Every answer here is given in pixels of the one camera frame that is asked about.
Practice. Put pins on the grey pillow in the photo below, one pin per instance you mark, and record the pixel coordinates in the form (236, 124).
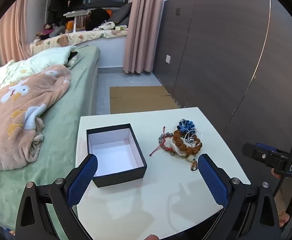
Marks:
(122, 13)

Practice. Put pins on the person's left hand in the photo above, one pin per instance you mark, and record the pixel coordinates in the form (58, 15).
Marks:
(151, 237)

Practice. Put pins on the bed with green sheet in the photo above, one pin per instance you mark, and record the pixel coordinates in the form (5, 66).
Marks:
(61, 130)

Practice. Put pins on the white folding rack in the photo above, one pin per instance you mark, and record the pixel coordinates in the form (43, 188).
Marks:
(77, 13)

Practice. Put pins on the floral window seat cushion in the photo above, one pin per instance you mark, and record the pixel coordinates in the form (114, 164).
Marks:
(86, 36)

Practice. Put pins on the white wall socket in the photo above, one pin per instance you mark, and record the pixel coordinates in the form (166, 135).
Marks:
(168, 59)

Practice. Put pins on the orange box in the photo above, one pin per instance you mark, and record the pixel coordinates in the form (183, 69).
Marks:
(70, 25)

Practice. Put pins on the wide pink curtain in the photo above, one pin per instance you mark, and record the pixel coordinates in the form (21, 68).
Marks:
(143, 30)

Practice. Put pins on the flat cardboard sheet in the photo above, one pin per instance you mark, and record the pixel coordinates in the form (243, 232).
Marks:
(141, 100)

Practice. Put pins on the black cloth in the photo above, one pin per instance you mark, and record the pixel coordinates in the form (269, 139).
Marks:
(72, 56)

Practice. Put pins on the dark brown wardrobe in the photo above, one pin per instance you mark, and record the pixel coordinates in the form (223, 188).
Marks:
(211, 55)

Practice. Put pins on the black bag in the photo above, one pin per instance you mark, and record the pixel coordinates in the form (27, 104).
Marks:
(97, 18)

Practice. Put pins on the white mesh pouch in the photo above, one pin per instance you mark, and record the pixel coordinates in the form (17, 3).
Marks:
(179, 149)

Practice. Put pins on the narrow pink curtain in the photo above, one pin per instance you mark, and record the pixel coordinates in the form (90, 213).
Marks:
(13, 37)

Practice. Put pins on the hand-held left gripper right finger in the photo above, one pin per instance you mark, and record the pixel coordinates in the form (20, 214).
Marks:
(213, 180)

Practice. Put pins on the pink floral blanket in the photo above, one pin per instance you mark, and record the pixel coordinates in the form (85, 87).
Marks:
(23, 105)

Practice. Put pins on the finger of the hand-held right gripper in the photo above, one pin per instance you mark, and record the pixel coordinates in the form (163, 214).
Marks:
(263, 156)

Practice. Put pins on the black jewelry box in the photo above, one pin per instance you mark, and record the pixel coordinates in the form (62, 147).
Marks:
(113, 155)

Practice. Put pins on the stuffed toy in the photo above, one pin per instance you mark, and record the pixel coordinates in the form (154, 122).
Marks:
(48, 30)

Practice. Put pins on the light green quilt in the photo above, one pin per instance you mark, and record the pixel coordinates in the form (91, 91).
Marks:
(43, 60)

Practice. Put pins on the white patterned cloth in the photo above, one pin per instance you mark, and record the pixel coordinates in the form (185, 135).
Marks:
(108, 26)

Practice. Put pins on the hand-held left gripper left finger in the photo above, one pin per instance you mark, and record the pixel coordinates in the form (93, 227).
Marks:
(82, 180)

